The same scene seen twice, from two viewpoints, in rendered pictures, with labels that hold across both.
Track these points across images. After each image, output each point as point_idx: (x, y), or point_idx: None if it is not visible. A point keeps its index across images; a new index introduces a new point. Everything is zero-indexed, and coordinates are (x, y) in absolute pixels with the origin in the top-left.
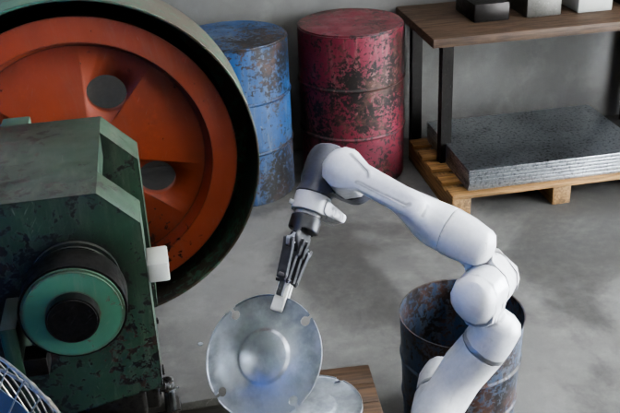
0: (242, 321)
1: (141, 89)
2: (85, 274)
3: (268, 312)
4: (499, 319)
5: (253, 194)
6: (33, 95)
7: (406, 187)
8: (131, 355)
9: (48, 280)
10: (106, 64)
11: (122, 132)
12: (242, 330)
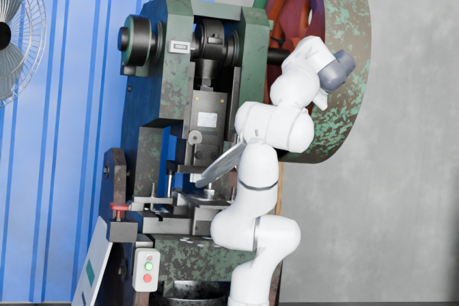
0: None
1: (315, 15)
2: (129, 18)
3: None
4: (250, 141)
5: None
6: (289, 16)
7: (296, 51)
8: (157, 93)
9: (126, 19)
10: None
11: (267, 19)
12: None
